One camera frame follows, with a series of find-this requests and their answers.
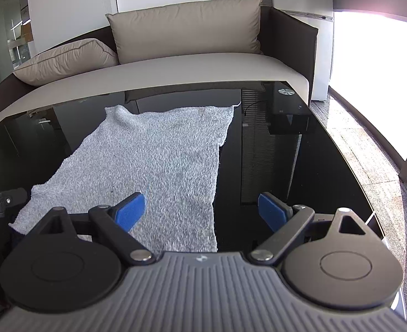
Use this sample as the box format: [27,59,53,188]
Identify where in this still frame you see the grey fluffy towel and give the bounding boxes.
[12,105,234,253]

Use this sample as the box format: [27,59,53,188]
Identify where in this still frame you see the dark brown sofa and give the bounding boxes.
[0,3,317,123]

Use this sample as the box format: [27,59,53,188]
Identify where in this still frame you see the small beige side cushion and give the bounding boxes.
[14,38,119,87]

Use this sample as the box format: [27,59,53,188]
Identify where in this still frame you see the large beige back cushion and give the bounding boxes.
[106,0,262,64]

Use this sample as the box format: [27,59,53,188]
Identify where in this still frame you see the silver mini fridge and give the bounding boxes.
[273,0,334,101]

